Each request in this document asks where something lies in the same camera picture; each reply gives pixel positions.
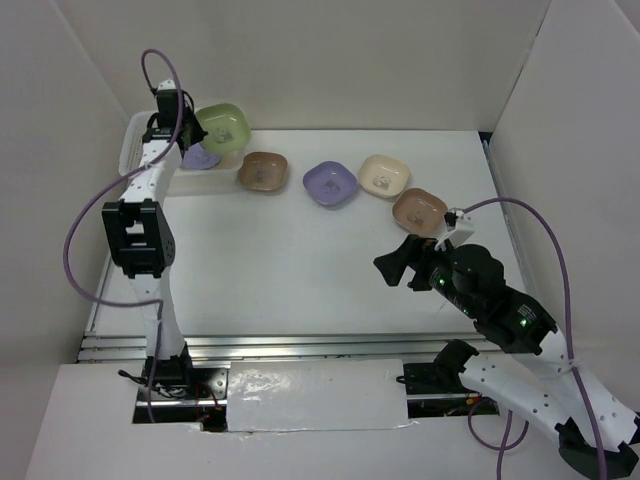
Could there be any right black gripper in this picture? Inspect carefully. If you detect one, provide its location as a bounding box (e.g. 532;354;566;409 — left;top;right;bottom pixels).
371;231;477;316

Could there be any purple plate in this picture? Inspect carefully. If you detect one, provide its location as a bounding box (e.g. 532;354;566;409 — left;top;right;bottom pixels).
302;161;359;207
181;144;222;170

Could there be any green plate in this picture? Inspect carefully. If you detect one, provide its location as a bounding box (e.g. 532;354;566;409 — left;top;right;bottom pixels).
196;103;251;155

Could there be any brown plate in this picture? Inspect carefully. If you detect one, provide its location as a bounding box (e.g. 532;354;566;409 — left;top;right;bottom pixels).
237;151;288;192
392;188;448;237

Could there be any cream plate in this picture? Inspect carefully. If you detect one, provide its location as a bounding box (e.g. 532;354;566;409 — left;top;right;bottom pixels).
357;155;410;199

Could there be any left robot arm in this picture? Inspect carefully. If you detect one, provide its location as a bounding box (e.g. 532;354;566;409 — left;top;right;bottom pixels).
101;80;198;399

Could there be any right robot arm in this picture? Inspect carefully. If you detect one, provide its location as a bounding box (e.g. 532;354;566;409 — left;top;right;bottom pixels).
374;235;639;479

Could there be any white plastic bin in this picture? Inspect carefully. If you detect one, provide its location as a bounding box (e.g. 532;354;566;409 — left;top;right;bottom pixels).
118;110;248;196

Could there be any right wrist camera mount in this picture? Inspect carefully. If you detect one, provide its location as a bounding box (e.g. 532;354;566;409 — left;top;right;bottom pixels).
434;208;475;251

